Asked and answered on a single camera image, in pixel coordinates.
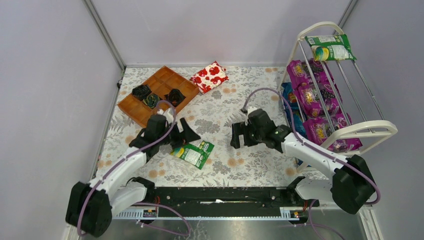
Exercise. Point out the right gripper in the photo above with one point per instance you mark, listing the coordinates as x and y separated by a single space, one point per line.
245 133

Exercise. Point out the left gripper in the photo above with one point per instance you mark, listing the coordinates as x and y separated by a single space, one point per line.
175 134

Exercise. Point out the green candy bag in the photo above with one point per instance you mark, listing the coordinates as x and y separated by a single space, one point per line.
330 47
196 153

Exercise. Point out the purple candy bag top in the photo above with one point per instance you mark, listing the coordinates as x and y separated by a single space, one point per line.
318 130

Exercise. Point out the purple candy bag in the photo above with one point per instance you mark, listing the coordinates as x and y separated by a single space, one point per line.
314 101
318 130

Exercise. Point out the purple candy bag front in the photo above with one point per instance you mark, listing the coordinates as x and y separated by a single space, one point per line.
314 101

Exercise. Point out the purple candy bag carried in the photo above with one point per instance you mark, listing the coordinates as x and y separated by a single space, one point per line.
300 75

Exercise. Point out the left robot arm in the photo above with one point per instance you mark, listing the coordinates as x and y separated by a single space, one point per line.
92 205

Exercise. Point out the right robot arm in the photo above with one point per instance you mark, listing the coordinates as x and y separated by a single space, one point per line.
350 183

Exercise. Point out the upper blue candy bag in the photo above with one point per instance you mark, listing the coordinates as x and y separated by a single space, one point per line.
288 94

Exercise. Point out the blue candy bag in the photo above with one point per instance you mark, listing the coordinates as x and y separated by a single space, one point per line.
298 122
288 94

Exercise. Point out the lower blue candy bag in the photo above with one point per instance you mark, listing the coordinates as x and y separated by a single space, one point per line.
298 122

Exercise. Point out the white metal shelf rack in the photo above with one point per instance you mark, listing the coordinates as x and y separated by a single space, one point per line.
358 104

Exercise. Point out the black orange rolled cloth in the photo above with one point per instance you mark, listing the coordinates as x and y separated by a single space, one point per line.
175 97

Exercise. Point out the black yellow rolled cloth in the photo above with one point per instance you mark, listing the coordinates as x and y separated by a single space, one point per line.
151 100

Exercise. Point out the wooden compartment tray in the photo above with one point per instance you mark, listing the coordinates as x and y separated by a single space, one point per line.
165 84

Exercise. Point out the red floral folded cloth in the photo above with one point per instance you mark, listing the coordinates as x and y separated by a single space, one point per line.
209 77

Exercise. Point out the black rolled cloth left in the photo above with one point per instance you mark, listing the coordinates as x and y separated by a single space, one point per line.
141 92

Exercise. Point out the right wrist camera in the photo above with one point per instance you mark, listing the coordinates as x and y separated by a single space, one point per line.
246 111

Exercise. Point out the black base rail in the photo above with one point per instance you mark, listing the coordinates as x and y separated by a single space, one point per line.
226 202

